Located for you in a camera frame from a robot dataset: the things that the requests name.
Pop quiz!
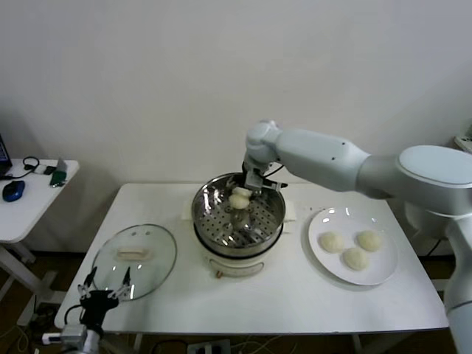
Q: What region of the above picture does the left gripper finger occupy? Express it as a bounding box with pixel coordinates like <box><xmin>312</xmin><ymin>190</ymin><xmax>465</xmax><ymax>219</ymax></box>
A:
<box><xmin>108</xmin><ymin>265</ymin><xmax>133</xmax><ymax>301</ymax></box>
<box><xmin>77</xmin><ymin>265</ymin><xmax>99</xmax><ymax>300</ymax></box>

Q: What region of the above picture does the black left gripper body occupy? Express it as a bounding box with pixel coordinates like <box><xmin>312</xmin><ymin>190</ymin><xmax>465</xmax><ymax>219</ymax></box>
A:
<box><xmin>79</xmin><ymin>290</ymin><xmax>120</xmax><ymax>326</ymax></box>

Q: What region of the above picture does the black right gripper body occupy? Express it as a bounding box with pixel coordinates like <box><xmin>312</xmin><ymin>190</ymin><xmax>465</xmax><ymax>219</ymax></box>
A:
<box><xmin>241</xmin><ymin>164</ymin><xmax>266</xmax><ymax>195</ymax></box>

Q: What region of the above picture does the white steamed baozi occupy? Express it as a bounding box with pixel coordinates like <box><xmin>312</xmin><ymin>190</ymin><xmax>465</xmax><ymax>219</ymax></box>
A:
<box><xmin>319</xmin><ymin>232</ymin><xmax>344</xmax><ymax>254</ymax></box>
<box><xmin>228</xmin><ymin>187</ymin><xmax>252</xmax><ymax>210</ymax></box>
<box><xmin>342</xmin><ymin>247</ymin><xmax>370</xmax><ymax>270</ymax></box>
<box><xmin>356</xmin><ymin>230</ymin><xmax>382</xmax><ymax>252</ymax></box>

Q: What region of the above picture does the glass pot lid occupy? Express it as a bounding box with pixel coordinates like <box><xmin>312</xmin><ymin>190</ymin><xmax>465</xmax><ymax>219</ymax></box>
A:
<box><xmin>91</xmin><ymin>223</ymin><xmax>178</xmax><ymax>302</ymax></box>

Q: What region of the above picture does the stainless steel steamer basket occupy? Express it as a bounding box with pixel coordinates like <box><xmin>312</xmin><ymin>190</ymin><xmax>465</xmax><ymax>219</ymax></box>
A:
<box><xmin>181</xmin><ymin>172</ymin><xmax>298</xmax><ymax>261</ymax></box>

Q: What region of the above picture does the black floor power strip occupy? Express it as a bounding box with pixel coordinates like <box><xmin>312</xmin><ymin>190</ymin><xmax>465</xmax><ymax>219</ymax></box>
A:
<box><xmin>31</xmin><ymin>302</ymin><xmax>62</xmax><ymax>333</ymax></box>

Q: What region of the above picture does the white round plate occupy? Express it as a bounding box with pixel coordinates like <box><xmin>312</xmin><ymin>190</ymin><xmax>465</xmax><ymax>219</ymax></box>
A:
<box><xmin>308</xmin><ymin>206</ymin><xmax>399</xmax><ymax>287</ymax></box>

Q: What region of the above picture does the white side table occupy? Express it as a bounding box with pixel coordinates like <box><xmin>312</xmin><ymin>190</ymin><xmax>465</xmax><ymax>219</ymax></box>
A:
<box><xmin>0</xmin><ymin>159</ymin><xmax>80</xmax><ymax>329</ymax></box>

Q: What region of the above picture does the green handheld device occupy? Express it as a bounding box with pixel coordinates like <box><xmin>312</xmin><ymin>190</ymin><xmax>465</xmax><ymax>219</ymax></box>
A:
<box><xmin>49</xmin><ymin>158</ymin><xmax>69</xmax><ymax>190</ymax></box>

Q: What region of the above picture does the blue computer mouse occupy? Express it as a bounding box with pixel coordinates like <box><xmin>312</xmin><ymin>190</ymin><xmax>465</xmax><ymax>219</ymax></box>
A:
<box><xmin>1</xmin><ymin>180</ymin><xmax>27</xmax><ymax>203</ymax></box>

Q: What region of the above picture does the black laptop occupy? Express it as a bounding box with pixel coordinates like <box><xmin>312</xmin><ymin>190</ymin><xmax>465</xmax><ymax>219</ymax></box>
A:
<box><xmin>0</xmin><ymin>132</ymin><xmax>14</xmax><ymax>178</ymax></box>

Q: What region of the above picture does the white shelf table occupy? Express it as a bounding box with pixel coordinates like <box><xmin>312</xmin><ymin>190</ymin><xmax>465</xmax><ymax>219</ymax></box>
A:
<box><xmin>452</xmin><ymin>134</ymin><xmax>472</xmax><ymax>154</ymax></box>

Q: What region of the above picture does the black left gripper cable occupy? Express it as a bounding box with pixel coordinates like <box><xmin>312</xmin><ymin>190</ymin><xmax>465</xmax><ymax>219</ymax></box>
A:
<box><xmin>64</xmin><ymin>303</ymin><xmax>84</xmax><ymax>326</ymax></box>

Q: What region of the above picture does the black looped cable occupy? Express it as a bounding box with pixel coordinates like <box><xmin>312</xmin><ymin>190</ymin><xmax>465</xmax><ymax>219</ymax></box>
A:
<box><xmin>22</xmin><ymin>156</ymin><xmax>41</xmax><ymax>174</ymax></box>

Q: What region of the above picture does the white floor cable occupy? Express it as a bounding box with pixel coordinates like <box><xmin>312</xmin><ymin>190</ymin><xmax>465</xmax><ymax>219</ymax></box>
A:
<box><xmin>232</xmin><ymin>337</ymin><xmax>299</xmax><ymax>354</ymax></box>

